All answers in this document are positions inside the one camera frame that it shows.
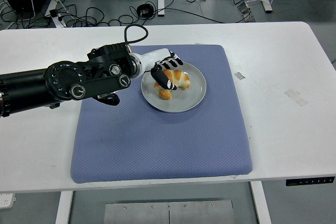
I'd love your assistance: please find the large clear tape piece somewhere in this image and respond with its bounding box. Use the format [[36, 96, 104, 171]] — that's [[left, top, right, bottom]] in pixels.
[[283, 88, 309, 107]]

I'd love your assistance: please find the blue quilted mat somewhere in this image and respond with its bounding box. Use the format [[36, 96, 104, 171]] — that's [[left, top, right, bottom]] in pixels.
[[70, 44, 254, 185]]

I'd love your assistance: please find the round grey plate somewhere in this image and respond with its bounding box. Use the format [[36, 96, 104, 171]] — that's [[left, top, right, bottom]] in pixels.
[[141, 60, 207, 114]]

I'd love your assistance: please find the white table leg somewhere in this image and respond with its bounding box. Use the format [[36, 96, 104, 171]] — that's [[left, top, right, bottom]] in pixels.
[[55, 191, 75, 224], [250, 181, 272, 224]]

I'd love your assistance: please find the black table control panel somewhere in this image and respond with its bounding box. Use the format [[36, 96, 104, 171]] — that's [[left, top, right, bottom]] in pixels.
[[285, 176, 336, 187]]

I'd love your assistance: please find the white power strip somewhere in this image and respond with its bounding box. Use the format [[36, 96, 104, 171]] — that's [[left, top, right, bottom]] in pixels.
[[0, 193, 16, 209]]

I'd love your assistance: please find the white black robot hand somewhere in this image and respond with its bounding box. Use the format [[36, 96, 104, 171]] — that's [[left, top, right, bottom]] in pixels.
[[135, 48, 184, 91]]

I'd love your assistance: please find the coiled black cable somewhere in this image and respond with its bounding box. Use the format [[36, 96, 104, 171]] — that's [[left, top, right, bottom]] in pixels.
[[136, 3, 156, 19]]

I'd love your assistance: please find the long black cable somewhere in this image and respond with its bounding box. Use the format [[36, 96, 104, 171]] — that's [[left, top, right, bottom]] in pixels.
[[156, 8, 227, 24]]

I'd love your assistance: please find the grey metal plate with screws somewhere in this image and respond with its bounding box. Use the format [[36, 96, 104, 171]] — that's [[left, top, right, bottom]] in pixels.
[[103, 200, 234, 224]]

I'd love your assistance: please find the grey foot pedal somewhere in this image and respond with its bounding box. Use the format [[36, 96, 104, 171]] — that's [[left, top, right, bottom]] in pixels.
[[237, 3, 256, 23]]

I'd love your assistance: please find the striped croissant bread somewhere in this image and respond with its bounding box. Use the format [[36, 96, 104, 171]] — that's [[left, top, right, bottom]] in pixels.
[[153, 69, 191, 101]]

